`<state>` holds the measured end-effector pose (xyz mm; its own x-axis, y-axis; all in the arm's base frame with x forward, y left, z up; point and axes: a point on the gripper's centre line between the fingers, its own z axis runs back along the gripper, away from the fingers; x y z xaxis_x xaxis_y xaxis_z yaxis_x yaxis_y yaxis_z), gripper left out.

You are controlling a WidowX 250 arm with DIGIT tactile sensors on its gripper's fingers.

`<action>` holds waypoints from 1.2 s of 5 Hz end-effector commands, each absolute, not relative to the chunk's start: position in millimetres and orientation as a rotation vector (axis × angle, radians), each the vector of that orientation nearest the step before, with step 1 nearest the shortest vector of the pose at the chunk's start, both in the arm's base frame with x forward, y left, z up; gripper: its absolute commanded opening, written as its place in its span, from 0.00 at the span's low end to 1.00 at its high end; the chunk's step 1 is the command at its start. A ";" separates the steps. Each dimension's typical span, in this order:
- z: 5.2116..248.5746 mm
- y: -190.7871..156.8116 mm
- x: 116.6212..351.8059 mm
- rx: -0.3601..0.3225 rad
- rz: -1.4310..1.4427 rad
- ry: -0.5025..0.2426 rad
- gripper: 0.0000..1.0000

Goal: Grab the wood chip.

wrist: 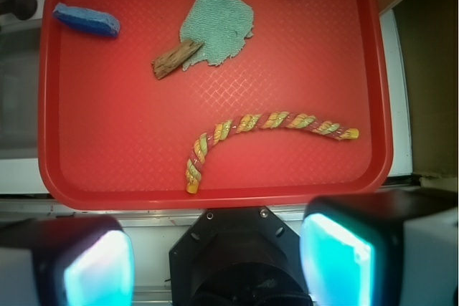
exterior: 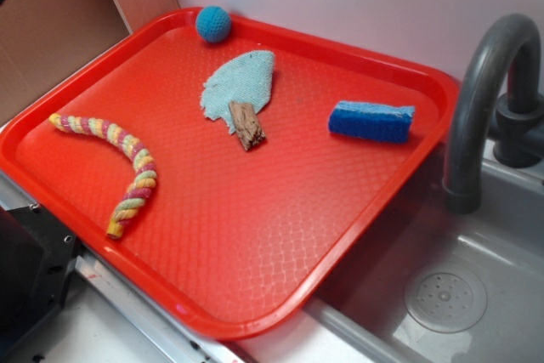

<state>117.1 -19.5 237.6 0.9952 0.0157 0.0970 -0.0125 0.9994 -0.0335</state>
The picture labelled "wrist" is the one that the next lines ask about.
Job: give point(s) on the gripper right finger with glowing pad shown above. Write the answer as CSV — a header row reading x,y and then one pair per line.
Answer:
x,y
384,248

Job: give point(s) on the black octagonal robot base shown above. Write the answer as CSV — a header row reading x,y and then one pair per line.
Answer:
x,y
245,256

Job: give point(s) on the brown wood chip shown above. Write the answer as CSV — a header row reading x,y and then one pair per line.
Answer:
x,y
174,58

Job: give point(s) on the blue sponge piece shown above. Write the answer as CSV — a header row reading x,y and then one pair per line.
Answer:
x,y
87,20

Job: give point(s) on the teal cloth piece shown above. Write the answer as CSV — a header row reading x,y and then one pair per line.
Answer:
x,y
221,26

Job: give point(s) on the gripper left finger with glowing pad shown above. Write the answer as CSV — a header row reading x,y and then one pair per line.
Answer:
x,y
67,261

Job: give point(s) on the red plastic tray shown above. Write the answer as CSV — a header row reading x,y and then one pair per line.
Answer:
x,y
113,137

